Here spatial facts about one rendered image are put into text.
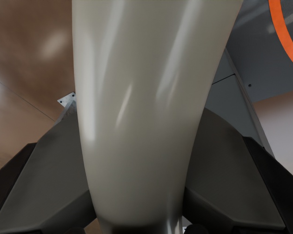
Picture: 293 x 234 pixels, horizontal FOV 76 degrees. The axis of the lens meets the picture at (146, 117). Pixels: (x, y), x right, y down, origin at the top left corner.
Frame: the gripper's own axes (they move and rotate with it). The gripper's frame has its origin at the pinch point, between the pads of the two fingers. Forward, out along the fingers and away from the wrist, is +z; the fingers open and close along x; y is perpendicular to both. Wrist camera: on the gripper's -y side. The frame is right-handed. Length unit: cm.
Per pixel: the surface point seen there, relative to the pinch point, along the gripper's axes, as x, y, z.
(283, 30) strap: 73, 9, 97
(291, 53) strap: 83, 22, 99
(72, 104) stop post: -60, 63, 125
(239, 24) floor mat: 50, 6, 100
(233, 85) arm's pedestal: 33, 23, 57
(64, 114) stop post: -62, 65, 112
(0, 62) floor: -106, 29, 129
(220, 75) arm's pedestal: 32, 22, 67
